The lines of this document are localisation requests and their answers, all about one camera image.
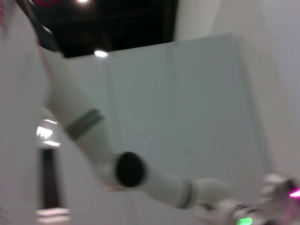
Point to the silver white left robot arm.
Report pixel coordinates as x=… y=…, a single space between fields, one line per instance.
x=93 y=140

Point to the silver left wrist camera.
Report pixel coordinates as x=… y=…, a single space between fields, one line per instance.
x=283 y=187

